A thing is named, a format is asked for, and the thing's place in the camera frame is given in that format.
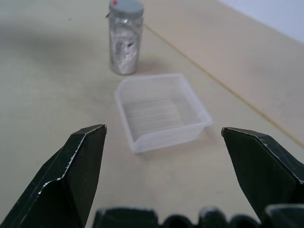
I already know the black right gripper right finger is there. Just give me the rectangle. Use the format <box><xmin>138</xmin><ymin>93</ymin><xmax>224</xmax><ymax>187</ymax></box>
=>
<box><xmin>221</xmin><ymin>127</ymin><xmax>304</xmax><ymax>224</ymax></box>

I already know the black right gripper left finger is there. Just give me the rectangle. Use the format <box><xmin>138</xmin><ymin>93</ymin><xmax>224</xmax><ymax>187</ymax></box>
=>
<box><xmin>0</xmin><ymin>124</ymin><xmax>108</xmax><ymax>228</ymax></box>

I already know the clear plastic square container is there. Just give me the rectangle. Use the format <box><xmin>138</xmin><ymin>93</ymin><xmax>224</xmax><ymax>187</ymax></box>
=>
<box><xmin>114</xmin><ymin>73</ymin><xmax>213</xmax><ymax>154</ymax></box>

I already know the silver jar with grey lid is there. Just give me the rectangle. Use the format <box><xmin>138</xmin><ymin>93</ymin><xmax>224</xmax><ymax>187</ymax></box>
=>
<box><xmin>108</xmin><ymin>9</ymin><xmax>144</xmax><ymax>76</ymax></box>

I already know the grey plastic jar lid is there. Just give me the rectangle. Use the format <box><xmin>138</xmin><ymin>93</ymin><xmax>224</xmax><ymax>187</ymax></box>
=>
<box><xmin>108</xmin><ymin>0</ymin><xmax>144</xmax><ymax>18</ymax></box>

